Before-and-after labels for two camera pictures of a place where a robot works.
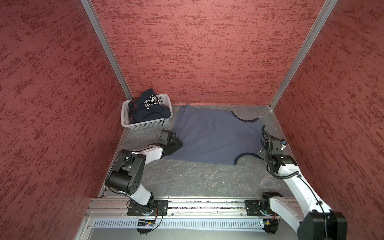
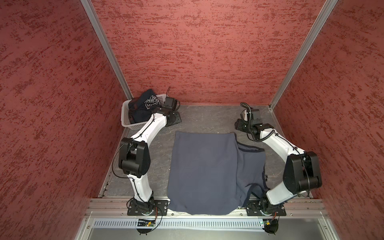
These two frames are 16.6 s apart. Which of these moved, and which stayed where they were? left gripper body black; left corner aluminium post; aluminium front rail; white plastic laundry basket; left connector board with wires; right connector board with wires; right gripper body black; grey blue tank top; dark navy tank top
Moved: grey blue tank top; left gripper body black; right gripper body black
Stayed: aluminium front rail; left corner aluminium post; dark navy tank top; white plastic laundry basket; right connector board with wires; left connector board with wires
